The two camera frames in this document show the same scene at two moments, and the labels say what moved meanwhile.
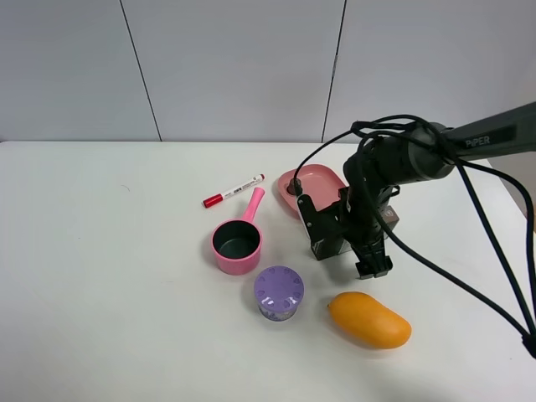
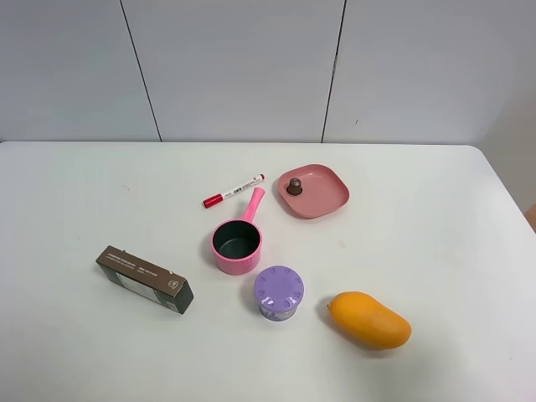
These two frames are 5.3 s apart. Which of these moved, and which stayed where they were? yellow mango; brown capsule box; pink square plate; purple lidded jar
Moved: brown capsule box
Stayed: yellow mango; purple lidded jar; pink square plate
